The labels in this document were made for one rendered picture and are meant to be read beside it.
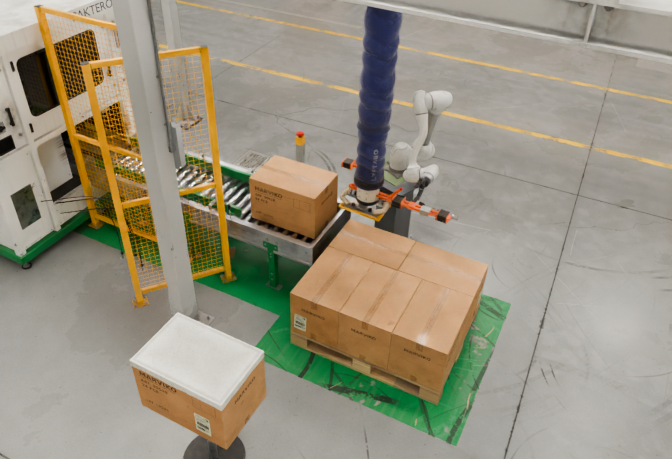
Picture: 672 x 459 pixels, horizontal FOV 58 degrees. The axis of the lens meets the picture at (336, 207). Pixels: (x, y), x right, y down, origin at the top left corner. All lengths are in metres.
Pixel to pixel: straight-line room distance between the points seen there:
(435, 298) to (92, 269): 3.00
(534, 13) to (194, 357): 2.52
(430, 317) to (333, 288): 0.73
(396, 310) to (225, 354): 1.41
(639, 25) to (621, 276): 4.46
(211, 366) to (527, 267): 3.30
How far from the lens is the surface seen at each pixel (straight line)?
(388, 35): 3.90
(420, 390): 4.53
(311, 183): 4.81
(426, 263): 4.76
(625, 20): 1.73
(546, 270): 5.82
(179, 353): 3.53
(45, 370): 5.07
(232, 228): 5.10
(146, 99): 3.78
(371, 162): 4.33
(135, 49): 3.66
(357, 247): 4.83
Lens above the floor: 3.67
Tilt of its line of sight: 37 degrees down
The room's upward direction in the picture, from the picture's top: 2 degrees clockwise
